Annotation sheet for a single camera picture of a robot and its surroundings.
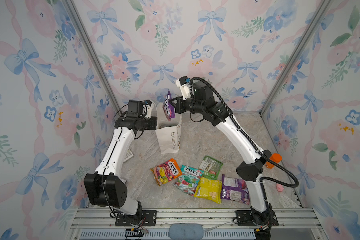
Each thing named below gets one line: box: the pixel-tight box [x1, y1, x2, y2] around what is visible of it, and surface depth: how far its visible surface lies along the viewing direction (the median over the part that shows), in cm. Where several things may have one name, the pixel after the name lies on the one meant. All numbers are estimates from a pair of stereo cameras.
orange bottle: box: [265, 153, 283, 169], surface depth 86 cm
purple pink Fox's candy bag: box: [162, 89, 176, 122], surface depth 71 cm
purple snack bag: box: [221, 174, 250, 205], surface depth 81 cm
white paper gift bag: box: [155, 113, 182, 154], surface depth 85 cm
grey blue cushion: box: [168, 223, 204, 240], surface depth 70 cm
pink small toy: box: [276, 183, 285, 193], surface depth 83 cm
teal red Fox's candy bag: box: [172, 165, 204, 197], surface depth 85 cm
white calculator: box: [123, 148, 134, 163], surface depth 97 cm
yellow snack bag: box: [194, 176, 223, 204], surface depth 82 cm
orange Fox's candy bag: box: [150, 158, 183, 186], surface depth 88 cm
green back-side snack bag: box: [198, 155, 223, 180], surface depth 92 cm
